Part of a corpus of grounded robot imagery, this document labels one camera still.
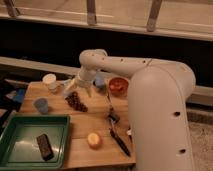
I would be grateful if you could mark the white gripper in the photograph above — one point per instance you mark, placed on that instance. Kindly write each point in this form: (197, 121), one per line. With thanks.
(84, 78)

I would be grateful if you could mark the dark grape bunch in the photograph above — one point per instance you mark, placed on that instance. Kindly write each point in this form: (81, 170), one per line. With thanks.
(73, 100)

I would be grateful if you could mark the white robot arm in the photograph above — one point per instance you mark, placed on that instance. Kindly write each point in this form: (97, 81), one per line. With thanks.
(157, 94)

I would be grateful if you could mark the small blue cup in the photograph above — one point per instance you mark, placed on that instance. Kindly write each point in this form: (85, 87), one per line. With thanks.
(100, 82)

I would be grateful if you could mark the white plastic cup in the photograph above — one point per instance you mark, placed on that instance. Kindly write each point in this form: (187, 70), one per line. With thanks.
(51, 83)

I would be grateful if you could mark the red bowl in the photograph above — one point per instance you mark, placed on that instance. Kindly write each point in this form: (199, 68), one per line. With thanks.
(118, 86)

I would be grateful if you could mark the metal peeler tool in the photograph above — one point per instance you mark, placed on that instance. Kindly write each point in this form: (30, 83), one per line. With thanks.
(112, 115)

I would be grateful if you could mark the blue plastic cup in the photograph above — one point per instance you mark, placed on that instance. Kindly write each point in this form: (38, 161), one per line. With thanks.
(41, 104)

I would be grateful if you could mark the wooden cutting board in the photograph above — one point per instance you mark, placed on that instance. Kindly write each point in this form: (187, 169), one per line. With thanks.
(79, 154)

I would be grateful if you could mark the yellow round fruit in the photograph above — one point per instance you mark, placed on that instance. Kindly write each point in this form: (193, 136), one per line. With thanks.
(94, 140)

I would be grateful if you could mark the blue object at left edge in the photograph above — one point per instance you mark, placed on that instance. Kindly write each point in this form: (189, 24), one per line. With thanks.
(19, 95)

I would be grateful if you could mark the dark brown chocolate bar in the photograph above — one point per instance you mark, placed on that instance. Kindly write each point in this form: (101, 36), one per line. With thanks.
(45, 147)

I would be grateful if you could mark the green plastic tray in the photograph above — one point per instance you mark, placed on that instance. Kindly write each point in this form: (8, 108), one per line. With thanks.
(19, 150)

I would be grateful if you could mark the black handled knife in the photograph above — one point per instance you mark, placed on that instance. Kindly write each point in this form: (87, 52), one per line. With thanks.
(120, 142)

